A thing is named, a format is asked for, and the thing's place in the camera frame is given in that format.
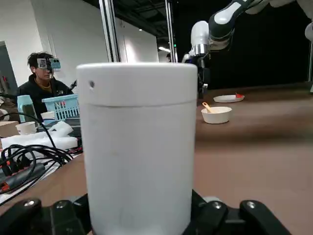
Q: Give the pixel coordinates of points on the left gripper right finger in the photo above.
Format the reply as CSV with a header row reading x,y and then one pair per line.
x,y
232,220

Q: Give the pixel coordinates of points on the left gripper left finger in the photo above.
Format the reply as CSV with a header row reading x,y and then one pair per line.
x,y
49,220

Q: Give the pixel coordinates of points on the glass oil pot white cap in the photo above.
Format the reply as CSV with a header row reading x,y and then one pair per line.
x,y
134,147

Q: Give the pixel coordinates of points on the small white bowl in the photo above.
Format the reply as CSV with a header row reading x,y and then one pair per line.
x,y
216,118

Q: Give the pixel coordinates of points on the white paper bowl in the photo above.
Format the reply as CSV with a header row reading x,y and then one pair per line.
x,y
25,127

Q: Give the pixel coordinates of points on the white round plate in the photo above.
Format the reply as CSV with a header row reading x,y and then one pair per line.
x,y
225,98

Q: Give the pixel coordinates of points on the cardboard box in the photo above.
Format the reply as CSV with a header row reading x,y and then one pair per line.
x,y
7,127

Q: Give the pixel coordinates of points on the white paper cup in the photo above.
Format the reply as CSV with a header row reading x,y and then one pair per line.
x,y
47,116

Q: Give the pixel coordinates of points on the light blue plastic basket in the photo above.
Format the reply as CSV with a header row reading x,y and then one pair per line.
x,y
61,100

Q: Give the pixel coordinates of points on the person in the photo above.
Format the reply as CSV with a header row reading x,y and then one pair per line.
x,y
44,85

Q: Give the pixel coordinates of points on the head-mounted phone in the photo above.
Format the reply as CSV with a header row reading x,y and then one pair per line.
x,y
55,64

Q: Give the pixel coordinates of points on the aluminium frame post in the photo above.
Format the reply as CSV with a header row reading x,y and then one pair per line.
x,y
110,29
171,29

